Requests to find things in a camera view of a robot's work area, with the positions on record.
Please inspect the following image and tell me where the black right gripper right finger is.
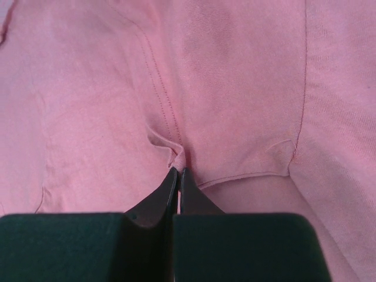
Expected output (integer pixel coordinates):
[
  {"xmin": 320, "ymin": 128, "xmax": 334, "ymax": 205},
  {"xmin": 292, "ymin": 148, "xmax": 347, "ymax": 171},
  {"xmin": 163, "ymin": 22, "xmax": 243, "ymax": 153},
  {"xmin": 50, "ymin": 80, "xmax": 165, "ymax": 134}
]
[{"xmin": 173, "ymin": 169, "xmax": 326, "ymax": 281}]

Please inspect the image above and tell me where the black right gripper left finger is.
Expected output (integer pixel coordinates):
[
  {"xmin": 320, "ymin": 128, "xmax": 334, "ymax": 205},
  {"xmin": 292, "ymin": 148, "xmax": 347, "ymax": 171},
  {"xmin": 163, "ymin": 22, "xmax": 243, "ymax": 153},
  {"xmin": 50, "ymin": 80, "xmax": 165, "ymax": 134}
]
[{"xmin": 1, "ymin": 169, "xmax": 178, "ymax": 281}]

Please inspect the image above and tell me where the pink t shirt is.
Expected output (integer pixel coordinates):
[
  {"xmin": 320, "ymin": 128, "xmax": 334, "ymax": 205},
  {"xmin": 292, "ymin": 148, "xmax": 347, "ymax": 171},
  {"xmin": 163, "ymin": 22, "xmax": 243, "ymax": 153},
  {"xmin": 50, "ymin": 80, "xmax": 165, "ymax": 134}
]
[{"xmin": 1, "ymin": 1, "xmax": 375, "ymax": 281}]

